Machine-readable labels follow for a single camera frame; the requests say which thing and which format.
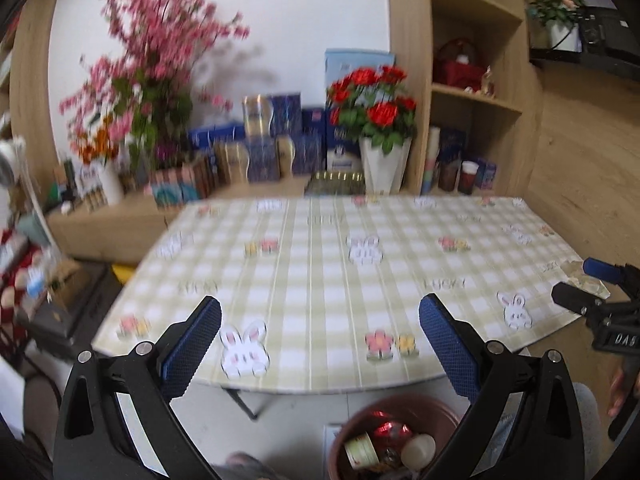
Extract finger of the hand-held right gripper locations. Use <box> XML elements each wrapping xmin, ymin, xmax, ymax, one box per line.
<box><xmin>582</xmin><ymin>257</ymin><xmax>640</xmax><ymax>287</ymax></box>
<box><xmin>551</xmin><ymin>282</ymin><xmax>609</xmax><ymax>318</ymax></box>

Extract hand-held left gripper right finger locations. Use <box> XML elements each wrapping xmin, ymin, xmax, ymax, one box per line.
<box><xmin>419</xmin><ymin>293</ymin><xmax>586</xmax><ymax>480</ymax></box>

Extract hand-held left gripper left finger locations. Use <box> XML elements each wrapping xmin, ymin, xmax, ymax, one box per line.
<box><xmin>52</xmin><ymin>295</ymin><xmax>223</xmax><ymax>480</ymax></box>

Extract brown plastic bin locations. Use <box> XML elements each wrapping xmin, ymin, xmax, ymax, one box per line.
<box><xmin>330</xmin><ymin>394</ymin><xmax>462</xmax><ymax>480</ymax></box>

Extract red snack packet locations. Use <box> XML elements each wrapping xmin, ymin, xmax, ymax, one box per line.
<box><xmin>367</xmin><ymin>410</ymin><xmax>414</xmax><ymax>449</ymax></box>

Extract green paper cup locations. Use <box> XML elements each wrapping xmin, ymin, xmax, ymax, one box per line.
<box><xmin>344</xmin><ymin>432</ymin><xmax>381</xmax><ymax>469</ymax></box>

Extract person's right hand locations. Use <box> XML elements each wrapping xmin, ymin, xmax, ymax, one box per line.
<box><xmin>606</xmin><ymin>360</ymin><xmax>634</xmax><ymax>418</ymax></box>

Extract white plastic cup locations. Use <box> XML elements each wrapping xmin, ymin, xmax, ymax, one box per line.
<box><xmin>400</xmin><ymin>434</ymin><xmax>437</xmax><ymax>471</ymax></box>

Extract grey fluffy slipper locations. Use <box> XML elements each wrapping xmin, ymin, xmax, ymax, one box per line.
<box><xmin>227</xmin><ymin>452</ymin><xmax>282</xmax><ymax>480</ymax></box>

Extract black case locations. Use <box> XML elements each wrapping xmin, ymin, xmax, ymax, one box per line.
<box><xmin>17</xmin><ymin>260</ymin><xmax>121</xmax><ymax>359</ymax></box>

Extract green checked tablecloth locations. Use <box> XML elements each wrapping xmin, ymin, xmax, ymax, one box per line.
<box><xmin>90</xmin><ymin>195</ymin><xmax>614</xmax><ymax>394</ymax></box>

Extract low wooden cabinet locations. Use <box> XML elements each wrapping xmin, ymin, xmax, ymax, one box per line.
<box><xmin>45</xmin><ymin>180</ymin><xmax>313</xmax><ymax>266</ymax></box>

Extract small blue box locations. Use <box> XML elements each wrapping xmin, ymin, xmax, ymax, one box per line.
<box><xmin>475</xmin><ymin>157</ymin><xmax>500</xmax><ymax>190</ymax></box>

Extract white paper sheet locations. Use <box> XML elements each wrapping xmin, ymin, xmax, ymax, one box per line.
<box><xmin>323</xmin><ymin>424</ymin><xmax>344</xmax><ymax>480</ymax></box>

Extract red paper cup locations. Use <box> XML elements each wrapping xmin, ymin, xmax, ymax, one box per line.
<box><xmin>459</xmin><ymin>161</ymin><xmax>479</xmax><ymax>194</ymax></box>

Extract row of brown teal boxes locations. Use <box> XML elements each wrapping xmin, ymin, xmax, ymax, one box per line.
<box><xmin>145</xmin><ymin>157</ymin><xmax>221</xmax><ymax>211</ymax></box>

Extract red patterned bag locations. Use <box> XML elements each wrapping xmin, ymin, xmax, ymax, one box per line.
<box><xmin>0</xmin><ymin>227</ymin><xmax>56</xmax><ymax>361</ymax></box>

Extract row of small brown bottles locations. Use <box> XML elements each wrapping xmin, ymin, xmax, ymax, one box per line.
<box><xmin>62</xmin><ymin>160</ymin><xmax>109</xmax><ymax>213</ymax></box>

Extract red rose plant white pot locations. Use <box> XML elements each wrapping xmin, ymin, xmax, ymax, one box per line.
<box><xmin>326</xmin><ymin>65</ymin><xmax>419</xmax><ymax>195</ymax></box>

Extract stack of paper cups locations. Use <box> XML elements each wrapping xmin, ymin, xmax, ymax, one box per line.
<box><xmin>421</xmin><ymin>126</ymin><xmax>442</xmax><ymax>196</ymax></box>

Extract white vase with orange flowers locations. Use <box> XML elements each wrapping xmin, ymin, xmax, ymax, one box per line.
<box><xmin>75</xmin><ymin>127</ymin><xmax>126</xmax><ymax>207</ymax></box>

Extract gold tray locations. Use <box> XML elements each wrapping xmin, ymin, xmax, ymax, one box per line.
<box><xmin>305</xmin><ymin>171</ymin><xmax>366</xmax><ymax>197</ymax></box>

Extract stack of blue gift boxes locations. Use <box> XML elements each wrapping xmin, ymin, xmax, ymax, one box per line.
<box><xmin>189</xmin><ymin>92</ymin><xmax>363</xmax><ymax>184</ymax></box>

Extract black device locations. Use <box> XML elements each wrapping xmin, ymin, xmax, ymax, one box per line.
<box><xmin>530</xmin><ymin>6</ymin><xmax>640</xmax><ymax>80</ymax></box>

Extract wooden shelf unit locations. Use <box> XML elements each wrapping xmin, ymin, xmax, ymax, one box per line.
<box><xmin>385</xmin><ymin>0</ymin><xmax>546</xmax><ymax>200</ymax></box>

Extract red basket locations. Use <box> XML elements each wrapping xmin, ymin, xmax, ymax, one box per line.
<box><xmin>433</xmin><ymin>39</ymin><xmax>489</xmax><ymax>92</ymax></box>

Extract pink rose plant white pot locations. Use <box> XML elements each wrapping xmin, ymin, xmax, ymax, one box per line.
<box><xmin>529</xmin><ymin>0</ymin><xmax>587</xmax><ymax>52</ymax></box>

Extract pale blue carton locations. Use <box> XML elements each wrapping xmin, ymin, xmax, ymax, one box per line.
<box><xmin>324</xmin><ymin>49</ymin><xmax>396</xmax><ymax>111</ymax></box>

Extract pink flower arrangement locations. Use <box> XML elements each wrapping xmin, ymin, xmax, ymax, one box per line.
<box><xmin>59</xmin><ymin>0</ymin><xmax>251</xmax><ymax>171</ymax></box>

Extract black folding table frame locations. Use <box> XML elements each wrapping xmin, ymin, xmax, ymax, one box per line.
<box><xmin>220</xmin><ymin>386</ymin><xmax>282</xmax><ymax>422</ymax></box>

